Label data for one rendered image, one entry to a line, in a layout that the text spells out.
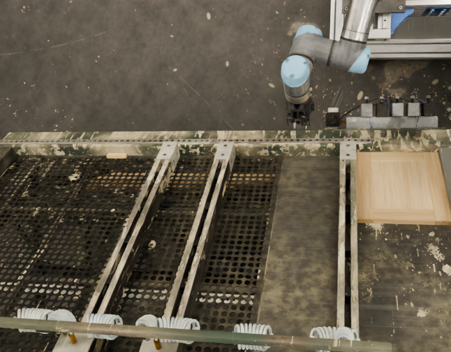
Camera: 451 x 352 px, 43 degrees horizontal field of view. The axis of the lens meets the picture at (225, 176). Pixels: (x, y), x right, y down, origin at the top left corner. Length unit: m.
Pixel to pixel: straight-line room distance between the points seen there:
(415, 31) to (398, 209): 1.24
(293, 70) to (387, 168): 0.80
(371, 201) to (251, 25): 1.54
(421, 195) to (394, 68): 1.24
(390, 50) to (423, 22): 0.20
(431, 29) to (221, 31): 1.12
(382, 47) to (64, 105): 1.88
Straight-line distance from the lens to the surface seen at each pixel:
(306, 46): 1.65
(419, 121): 2.50
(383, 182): 2.18
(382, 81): 3.23
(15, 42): 3.81
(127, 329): 1.44
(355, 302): 1.67
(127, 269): 1.90
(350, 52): 1.64
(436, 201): 2.11
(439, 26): 3.07
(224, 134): 2.44
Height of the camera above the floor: 3.22
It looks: 77 degrees down
